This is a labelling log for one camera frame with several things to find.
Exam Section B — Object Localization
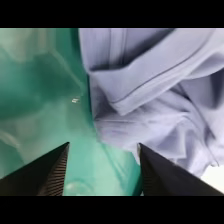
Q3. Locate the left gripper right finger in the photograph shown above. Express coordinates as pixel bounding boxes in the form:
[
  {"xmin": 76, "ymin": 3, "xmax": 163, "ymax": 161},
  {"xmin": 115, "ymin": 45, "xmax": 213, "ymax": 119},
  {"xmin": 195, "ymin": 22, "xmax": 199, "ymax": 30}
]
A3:
[{"xmin": 137, "ymin": 142, "xmax": 224, "ymax": 197}]

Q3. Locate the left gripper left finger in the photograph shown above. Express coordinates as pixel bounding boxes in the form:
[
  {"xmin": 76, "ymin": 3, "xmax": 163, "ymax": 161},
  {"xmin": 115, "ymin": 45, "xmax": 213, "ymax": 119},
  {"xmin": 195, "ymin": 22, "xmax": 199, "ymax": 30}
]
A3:
[{"xmin": 0, "ymin": 141, "xmax": 71, "ymax": 197}]

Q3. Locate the light blue shirt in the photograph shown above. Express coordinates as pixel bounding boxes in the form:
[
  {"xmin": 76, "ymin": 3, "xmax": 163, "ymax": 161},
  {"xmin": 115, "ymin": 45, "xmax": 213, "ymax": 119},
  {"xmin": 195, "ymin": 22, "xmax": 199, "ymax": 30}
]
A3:
[{"xmin": 78, "ymin": 27, "xmax": 224, "ymax": 179}]

